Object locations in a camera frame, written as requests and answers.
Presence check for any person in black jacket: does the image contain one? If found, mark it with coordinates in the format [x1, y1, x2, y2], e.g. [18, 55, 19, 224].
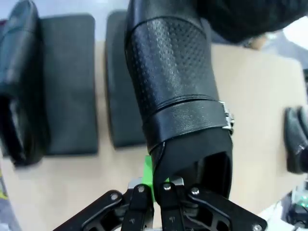
[196, 0, 308, 45]

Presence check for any person's left hand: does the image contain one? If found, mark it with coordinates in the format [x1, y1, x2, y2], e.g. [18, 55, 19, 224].
[247, 35, 264, 51]

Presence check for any dark grey shoe stand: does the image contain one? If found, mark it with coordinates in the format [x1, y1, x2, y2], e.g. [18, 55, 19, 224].
[36, 14, 100, 156]
[105, 9, 151, 149]

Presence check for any black device with green light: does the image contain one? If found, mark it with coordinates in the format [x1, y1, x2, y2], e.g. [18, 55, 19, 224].
[285, 178, 308, 228]

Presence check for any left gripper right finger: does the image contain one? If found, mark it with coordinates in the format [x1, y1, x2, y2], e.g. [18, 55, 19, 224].
[156, 177, 268, 231]

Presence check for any black perforated buckle shoe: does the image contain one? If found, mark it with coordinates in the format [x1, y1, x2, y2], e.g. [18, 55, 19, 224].
[124, 0, 236, 205]

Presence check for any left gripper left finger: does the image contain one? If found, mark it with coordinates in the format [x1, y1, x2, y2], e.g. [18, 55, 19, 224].
[51, 155, 156, 231]

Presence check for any black leather strap shoe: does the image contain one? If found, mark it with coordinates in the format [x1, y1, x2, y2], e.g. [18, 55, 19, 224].
[297, 105, 308, 173]
[283, 107, 304, 174]

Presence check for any black smooth leather shoe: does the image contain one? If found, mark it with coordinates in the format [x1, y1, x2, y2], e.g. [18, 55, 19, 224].
[0, 0, 50, 168]

